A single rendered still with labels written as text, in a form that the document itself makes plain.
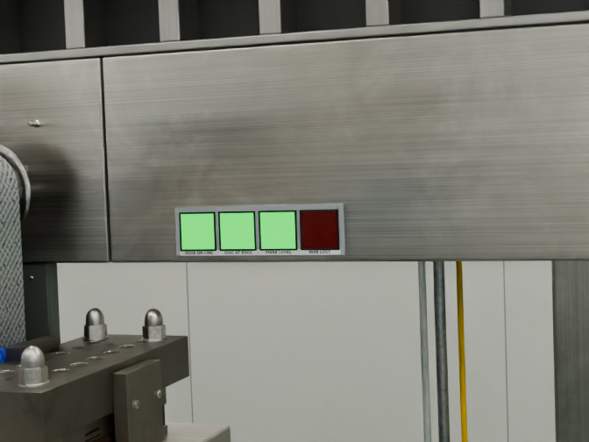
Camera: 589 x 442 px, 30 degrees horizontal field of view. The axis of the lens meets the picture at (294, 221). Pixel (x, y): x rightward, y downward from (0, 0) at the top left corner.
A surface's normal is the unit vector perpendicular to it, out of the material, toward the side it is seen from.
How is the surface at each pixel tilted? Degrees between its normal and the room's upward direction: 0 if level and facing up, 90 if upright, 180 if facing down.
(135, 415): 90
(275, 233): 90
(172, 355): 90
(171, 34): 90
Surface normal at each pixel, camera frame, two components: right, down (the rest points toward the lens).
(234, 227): -0.32, 0.06
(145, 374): 0.95, -0.02
